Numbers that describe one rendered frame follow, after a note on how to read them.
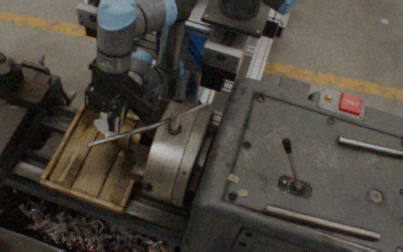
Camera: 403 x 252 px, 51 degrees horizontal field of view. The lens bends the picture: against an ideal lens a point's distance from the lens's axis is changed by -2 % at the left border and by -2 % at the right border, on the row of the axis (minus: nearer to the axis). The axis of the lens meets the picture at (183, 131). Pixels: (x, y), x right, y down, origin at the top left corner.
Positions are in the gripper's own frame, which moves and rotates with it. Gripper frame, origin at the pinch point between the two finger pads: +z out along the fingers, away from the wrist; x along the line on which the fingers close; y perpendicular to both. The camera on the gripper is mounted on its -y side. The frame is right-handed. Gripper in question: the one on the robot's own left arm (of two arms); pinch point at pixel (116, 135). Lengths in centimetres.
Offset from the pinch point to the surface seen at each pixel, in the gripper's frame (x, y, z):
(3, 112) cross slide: -22, 50, 28
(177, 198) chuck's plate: -3.8, -18.2, 20.1
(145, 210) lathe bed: -12.7, -7.7, 42.0
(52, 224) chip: -15, 30, 74
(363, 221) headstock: -2, -65, 4
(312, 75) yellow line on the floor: -192, -69, 75
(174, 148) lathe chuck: -8.2, -13.7, 6.0
